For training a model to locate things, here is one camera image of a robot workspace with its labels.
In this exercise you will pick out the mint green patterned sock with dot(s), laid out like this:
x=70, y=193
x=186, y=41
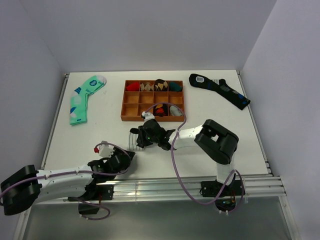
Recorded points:
x=78, y=113

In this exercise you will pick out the white black-striped ankle sock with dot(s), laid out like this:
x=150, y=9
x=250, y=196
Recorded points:
x=133, y=140

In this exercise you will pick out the black tan argyle rolled sock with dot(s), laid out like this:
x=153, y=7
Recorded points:
x=160, y=85

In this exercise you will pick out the red rolled sock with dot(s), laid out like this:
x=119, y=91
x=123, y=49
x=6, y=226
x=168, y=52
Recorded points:
x=132, y=86

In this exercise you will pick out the wooden compartment tray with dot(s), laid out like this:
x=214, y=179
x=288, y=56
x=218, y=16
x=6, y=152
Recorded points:
x=136, y=102

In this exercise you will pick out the black red yellow argyle sock roll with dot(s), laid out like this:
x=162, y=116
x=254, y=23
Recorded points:
x=160, y=110

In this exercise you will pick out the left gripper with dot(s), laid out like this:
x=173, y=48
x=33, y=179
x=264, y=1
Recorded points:
x=116, y=151

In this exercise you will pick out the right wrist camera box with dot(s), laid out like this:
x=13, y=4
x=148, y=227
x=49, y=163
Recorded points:
x=146, y=116

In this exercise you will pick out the aluminium table edge rail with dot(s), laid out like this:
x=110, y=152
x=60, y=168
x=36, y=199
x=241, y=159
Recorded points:
x=169, y=189

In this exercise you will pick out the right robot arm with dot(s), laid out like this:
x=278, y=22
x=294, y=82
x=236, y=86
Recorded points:
x=216, y=141

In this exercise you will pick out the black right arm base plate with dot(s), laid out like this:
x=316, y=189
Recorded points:
x=212, y=188

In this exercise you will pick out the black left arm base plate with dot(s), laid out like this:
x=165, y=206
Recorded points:
x=96, y=193

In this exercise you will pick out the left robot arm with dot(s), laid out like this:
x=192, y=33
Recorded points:
x=30, y=186

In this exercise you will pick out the beige argyle rolled sock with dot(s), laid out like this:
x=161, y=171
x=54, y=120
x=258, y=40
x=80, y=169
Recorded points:
x=146, y=86

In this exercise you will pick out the light grey rolled sock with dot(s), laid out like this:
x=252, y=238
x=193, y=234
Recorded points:
x=174, y=111

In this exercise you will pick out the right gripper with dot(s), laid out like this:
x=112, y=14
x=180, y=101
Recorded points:
x=142, y=141

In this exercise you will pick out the dark teal rolled sock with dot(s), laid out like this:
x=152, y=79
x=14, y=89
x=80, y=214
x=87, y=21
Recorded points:
x=174, y=87

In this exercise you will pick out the black blue patterned long sock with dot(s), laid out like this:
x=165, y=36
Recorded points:
x=221, y=87

